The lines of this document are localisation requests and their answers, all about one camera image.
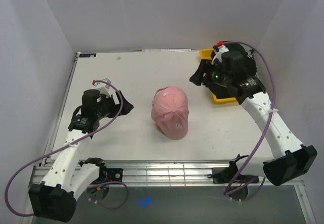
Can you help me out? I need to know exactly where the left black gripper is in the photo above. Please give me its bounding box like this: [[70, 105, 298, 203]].
[[95, 91, 133, 120]]

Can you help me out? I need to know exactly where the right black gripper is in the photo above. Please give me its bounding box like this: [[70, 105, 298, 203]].
[[189, 59, 231, 88]]

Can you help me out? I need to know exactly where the pink baseball cap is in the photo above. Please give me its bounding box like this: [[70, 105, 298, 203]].
[[151, 86, 189, 140]]

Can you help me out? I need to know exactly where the dark green baseball cap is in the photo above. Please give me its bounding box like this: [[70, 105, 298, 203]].
[[225, 43, 257, 76]]

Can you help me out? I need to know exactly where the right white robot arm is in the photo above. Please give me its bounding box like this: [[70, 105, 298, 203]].
[[189, 51, 317, 186]]

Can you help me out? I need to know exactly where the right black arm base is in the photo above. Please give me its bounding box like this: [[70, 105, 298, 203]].
[[207, 167, 259, 184]]

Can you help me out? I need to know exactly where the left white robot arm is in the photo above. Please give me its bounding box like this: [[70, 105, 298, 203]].
[[28, 88, 133, 222]]

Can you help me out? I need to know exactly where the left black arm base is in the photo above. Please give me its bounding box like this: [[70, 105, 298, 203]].
[[91, 168, 124, 185]]

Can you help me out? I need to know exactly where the yellow plastic tray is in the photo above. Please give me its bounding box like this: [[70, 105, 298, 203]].
[[199, 48, 261, 105]]

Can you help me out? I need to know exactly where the wooden hat stand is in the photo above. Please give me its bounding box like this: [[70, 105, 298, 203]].
[[155, 124, 164, 133]]

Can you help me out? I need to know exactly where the blue label sticker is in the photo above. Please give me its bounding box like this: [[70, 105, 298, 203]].
[[78, 53, 97, 58]]

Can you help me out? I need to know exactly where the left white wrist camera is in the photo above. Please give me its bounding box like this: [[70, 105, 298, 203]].
[[92, 78, 111, 99]]

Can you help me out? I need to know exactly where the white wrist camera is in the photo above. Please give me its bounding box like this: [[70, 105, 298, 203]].
[[92, 78, 111, 99], [211, 41, 229, 64]]

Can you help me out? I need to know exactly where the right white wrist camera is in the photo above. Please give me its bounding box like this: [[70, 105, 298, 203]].
[[211, 41, 229, 64]]

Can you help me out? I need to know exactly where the aluminium frame rail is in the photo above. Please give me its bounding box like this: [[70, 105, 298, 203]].
[[29, 159, 304, 188]]

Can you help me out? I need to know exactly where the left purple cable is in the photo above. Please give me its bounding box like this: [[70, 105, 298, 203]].
[[4, 79, 130, 217]]

